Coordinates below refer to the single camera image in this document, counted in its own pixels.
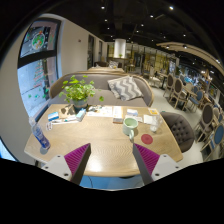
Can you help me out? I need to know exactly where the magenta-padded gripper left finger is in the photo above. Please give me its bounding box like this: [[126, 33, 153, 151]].
[[41, 143, 92, 186]]

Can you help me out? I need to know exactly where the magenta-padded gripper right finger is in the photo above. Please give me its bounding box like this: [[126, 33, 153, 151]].
[[132, 143, 184, 186]]

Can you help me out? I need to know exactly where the clear blue-labelled drink bottle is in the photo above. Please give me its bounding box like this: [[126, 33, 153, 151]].
[[29, 117, 52, 151]]

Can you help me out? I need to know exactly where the flat round red coaster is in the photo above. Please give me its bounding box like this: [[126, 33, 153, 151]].
[[140, 133, 154, 145]]

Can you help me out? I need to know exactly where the clear drinking glass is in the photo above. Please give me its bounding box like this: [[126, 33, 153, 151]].
[[149, 114, 164, 134]]

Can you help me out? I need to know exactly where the pale green mug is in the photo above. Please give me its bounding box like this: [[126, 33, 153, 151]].
[[122, 116, 139, 141]]

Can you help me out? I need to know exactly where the dark grey tufted armchair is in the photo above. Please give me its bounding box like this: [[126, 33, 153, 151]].
[[160, 110, 196, 154]]

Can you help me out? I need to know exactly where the small teal white carton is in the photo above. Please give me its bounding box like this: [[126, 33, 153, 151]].
[[75, 109, 88, 122]]

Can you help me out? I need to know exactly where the flat blue box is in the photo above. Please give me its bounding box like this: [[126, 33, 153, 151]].
[[47, 111, 60, 122]]

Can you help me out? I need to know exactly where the small white blue pack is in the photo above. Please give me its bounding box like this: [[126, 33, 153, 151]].
[[126, 108, 139, 118]]

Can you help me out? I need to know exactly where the long white box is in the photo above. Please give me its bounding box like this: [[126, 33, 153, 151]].
[[112, 105, 124, 124]]

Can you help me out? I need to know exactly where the group of dining chairs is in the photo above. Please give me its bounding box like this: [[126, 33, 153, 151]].
[[162, 73, 224, 161]]

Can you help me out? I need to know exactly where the green potted plant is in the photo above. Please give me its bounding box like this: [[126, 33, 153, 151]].
[[58, 74, 105, 110]]

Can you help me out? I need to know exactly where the grey white chevron cushion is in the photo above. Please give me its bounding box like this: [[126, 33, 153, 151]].
[[107, 75, 145, 102]]

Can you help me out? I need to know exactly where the grey curved sofa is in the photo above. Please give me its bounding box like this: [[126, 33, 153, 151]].
[[49, 71, 155, 108]]

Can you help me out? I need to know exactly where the decorated dark-framed window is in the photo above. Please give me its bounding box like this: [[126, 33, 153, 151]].
[[17, 18, 63, 118]]

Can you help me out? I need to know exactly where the white round pillar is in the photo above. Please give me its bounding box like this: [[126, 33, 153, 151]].
[[113, 38, 127, 60]]

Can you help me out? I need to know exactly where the group of ceiling lights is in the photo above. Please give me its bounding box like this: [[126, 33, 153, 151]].
[[99, 4, 221, 64]]

